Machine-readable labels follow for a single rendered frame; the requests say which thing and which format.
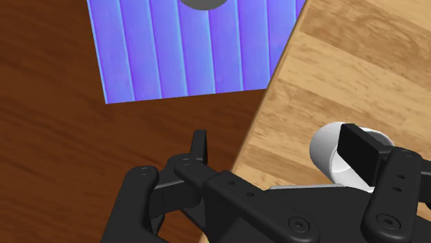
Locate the purple striped robot stand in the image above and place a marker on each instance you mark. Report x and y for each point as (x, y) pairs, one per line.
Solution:
(188, 53)

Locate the light wooden table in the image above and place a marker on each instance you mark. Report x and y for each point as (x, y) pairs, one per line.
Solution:
(353, 77)

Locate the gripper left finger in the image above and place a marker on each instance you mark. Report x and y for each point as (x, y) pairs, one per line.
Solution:
(235, 197)

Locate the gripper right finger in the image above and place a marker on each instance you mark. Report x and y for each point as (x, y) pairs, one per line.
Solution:
(392, 188)

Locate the white cup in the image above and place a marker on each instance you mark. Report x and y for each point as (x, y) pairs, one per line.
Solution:
(325, 151)

